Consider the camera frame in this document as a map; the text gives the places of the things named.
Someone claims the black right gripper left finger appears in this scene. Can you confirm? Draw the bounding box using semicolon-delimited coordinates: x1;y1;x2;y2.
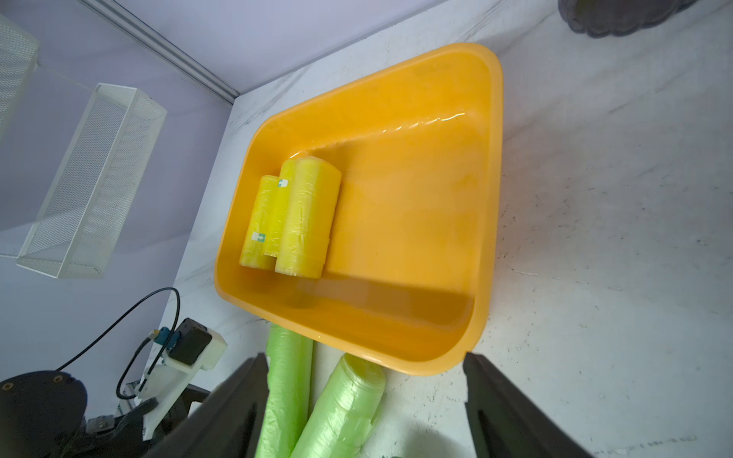
146;353;269;458

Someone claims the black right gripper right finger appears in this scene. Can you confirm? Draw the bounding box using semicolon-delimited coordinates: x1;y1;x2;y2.
463;352;590;457

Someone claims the yellow trash bag roll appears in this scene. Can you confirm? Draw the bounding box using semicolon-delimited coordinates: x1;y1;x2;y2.
275;156;342;279
265;158;296;258
240;175;279;271

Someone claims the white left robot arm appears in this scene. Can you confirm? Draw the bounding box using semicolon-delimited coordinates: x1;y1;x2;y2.
1;370;209;457

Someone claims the green trash bag roll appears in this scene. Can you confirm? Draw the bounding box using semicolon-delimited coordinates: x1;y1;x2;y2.
256;324;313;457
291;354;387;457

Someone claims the yellow plastic storage box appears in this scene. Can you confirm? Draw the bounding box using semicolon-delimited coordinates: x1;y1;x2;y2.
214;43;504;376

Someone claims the white mesh lower shelf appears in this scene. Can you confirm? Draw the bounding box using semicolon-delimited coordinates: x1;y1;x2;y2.
16;83;167;279

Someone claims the white mesh shelf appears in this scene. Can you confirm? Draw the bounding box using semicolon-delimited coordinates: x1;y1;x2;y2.
16;83;167;279
0;15;40;135

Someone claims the white mesh upper shelf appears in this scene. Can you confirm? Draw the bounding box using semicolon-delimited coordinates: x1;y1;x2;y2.
0;15;40;135

